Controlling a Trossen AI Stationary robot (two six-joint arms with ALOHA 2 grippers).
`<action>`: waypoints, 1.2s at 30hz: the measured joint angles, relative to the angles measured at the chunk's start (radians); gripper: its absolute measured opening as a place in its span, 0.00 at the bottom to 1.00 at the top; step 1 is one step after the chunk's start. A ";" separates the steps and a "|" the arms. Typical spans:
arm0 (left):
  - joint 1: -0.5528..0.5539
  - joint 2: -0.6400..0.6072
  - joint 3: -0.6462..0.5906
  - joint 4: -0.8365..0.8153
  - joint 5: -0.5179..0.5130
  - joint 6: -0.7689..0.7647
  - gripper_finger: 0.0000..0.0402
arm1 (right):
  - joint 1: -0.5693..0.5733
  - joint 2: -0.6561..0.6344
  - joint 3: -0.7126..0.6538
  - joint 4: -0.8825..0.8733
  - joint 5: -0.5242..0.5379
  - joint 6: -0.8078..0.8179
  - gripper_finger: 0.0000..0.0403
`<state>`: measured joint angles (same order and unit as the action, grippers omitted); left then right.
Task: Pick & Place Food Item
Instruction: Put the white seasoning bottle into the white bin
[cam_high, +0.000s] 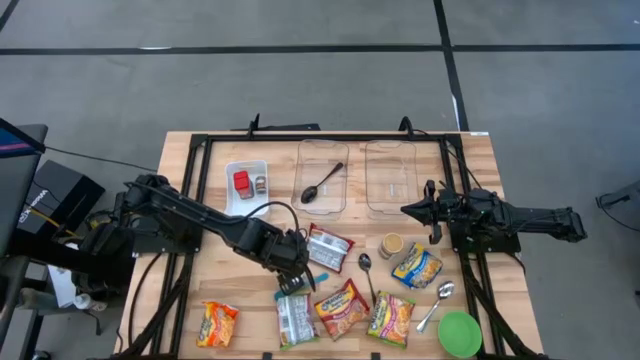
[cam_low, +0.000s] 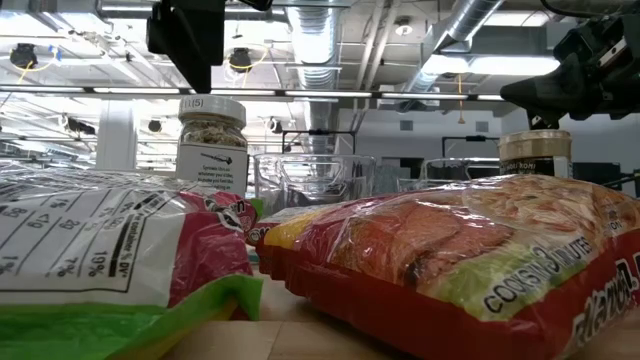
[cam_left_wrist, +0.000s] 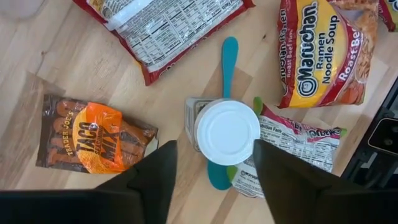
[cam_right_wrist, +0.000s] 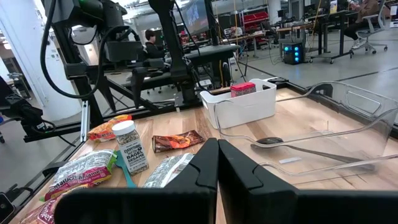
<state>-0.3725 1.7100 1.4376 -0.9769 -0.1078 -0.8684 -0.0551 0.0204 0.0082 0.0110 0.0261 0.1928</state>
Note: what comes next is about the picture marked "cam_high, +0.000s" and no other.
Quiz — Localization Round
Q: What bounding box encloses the grey furniture leg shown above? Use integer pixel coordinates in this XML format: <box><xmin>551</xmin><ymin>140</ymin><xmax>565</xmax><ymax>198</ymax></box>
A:
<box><xmin>594</xmin><ymin>179</ymin><xmax>640</xmax><ymax>221</ymax></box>

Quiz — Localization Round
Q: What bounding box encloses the black round device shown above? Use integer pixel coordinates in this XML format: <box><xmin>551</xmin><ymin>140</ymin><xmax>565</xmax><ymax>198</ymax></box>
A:
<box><xmin>79</xmin><ymin>219</ymin><xmax>136</xmax><ymax>261</ymax></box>

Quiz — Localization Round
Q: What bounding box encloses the black flat bar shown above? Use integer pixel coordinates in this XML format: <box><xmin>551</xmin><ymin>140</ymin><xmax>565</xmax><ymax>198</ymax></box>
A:
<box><xmin>232</xmin><ymin>123</ymin><xmax>321</xmax><ymax>133</ymax></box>

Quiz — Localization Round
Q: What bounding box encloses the black metal table frame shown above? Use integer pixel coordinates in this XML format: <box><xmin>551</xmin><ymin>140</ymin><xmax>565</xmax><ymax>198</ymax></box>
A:
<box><xmin>112</xmin><ymin>130</ymin><xmax>549</xmax><ymax>360</ymax></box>

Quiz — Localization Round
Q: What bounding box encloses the white paper sheet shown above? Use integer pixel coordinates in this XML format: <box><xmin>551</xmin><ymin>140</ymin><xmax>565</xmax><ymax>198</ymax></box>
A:
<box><xmin>47</xmin><ymin>264</ymin><xmax>76</xmax><ymax>309</ymax></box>

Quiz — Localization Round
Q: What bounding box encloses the shiny silver spoon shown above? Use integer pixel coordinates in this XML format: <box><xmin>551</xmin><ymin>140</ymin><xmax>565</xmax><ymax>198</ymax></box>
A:
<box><xmin>415</xmin><ymin>280</ymin><xmax>456</xmax><ymax>335</ymax></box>

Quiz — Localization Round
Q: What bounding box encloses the thin black cable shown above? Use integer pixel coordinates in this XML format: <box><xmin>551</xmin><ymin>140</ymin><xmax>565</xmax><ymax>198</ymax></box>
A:
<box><xmin>44</xmin><ymin>146</ymin><xmax>159</xmax><ymax>174</ymax></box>

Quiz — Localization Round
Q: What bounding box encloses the black spoon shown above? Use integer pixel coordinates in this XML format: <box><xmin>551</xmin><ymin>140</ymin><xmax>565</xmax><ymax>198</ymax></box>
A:
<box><xmin>300</xmin><ymin>161</ymin><xmax>346</xmax><ymax>205</ymax></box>

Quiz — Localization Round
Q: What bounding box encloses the red floral spice tin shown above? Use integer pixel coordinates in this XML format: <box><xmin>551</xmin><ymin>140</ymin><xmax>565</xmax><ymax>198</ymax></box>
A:
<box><xmin>232</xmin><ymin>170</ymin><xmax>255</xmax><ymax>201</ymax></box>

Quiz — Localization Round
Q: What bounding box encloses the green plastic bowl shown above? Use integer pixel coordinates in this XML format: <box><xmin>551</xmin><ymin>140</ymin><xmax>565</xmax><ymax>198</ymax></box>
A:
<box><xmin>437</xmin><ymin>310</ymin><xmax>484</xmax><ymax>359</ymax></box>

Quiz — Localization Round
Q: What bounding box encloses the red yellow ramen packet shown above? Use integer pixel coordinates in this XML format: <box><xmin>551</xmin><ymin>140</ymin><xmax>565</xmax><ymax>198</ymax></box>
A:
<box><xmin>313</xmin><ymin>277</ymin><xmax>372</xmax><ymax>343</ymax></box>

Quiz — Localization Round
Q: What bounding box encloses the tilted dark display screen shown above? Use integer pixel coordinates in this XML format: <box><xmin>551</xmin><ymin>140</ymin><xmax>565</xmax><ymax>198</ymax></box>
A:
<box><xmin>0</xmin><ymin>117</ymin><xmax>49</xmax><ymax>256</ymax></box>

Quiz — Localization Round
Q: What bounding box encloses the green-edged pink ramen packet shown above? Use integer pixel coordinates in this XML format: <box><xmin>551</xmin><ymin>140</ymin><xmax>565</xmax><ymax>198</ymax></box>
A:
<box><xmin>274</xmin><ymin>291</ymin><xmax>321</xmax><ymax>352</ymax></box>

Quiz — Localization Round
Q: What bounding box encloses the white plastic bin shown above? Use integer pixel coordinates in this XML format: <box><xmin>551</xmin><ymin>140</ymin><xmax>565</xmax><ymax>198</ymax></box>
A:
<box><xmin>223</xmin><ymin>159</ymin><xmax>272</xmax><ymax>219</ymax></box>

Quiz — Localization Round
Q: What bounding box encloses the dark metal spoon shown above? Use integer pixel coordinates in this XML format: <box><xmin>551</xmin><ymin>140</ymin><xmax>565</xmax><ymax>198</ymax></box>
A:
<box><xmin>357</xmin><ymin>252</ymin><xmax>379</xmax><ymax>307</ymax></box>

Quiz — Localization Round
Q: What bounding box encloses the black box white logo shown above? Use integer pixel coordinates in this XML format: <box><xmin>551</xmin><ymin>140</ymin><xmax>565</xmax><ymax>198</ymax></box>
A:
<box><xmin>17</xmin><ymin>159</ymin><xmax>106</xmax><ymax>236</ymax></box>

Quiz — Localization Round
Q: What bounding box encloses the thick black cable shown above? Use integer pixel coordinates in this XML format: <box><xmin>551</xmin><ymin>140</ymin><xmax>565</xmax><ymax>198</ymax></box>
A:
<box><xmin>127</xmin><ymin>252</ymin><xmax>166</xmax><ymax>351</ymax></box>

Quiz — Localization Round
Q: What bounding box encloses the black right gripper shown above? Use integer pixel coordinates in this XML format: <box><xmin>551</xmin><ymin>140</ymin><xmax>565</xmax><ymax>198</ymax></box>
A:
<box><xmin>400</xmin><ymin>179</ymin><xmax>471</xmax><ymax>246</ymax></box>

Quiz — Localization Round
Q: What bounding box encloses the clear plastic container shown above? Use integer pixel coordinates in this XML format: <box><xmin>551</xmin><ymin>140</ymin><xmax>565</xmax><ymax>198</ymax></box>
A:
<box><xmin>364</xmin><ymin>139</ymin><xmax>424</xmax><ymax>217</ymax></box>
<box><xmin>290</xmin><ymin>139</ymin><xmax>350</xmax><ymax>217</ymax></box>

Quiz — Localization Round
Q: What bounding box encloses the tan-lidded jar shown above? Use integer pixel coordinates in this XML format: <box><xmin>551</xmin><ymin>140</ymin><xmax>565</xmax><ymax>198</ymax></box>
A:
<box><xmin>378</xmin><ymin>231</ymin><xmax>406</xmax><ymax>261</ymax></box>

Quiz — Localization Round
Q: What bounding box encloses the yellow-green pink ramen packet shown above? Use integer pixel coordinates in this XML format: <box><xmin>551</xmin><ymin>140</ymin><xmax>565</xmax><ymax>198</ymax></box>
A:
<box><xmin>366</xmin><ymin>290</ymin><xmax>417</xmax><ymax>350</ymax></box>

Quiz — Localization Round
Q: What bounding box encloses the red roast beef ramen packet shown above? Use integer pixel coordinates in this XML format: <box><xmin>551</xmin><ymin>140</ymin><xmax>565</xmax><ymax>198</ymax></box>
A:
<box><xmin>305</xmin><ymin>222</ymin><xmax>357</xmax><ymax>275</ymax></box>

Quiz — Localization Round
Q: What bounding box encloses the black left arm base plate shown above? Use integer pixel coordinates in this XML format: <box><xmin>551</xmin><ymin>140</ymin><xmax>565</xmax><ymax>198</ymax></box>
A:
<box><xmin>132</xmin><ymin>219</ymin><xmax>204</xmax><ymax>255</ymax></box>

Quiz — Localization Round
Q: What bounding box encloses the orange ramen packet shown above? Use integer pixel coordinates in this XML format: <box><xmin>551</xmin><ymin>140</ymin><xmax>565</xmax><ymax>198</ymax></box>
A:
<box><xmin>195</xmin><ymin>300</ymin><xmax>241</xmax><ymax>349</ymax></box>

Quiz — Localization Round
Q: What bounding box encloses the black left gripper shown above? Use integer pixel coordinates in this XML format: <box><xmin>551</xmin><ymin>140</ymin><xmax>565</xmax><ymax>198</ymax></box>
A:
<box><xmin>264</xmin><ymin>228</ymin><xmax>317</xmax><ymax>296</ymax></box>

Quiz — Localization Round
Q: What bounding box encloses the blue ramen packet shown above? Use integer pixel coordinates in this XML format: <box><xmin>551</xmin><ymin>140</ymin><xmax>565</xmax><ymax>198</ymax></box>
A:
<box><xmin>390</xmin><ymin>241</ymin><xmax>445</xmax><ymax>291</ymax></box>

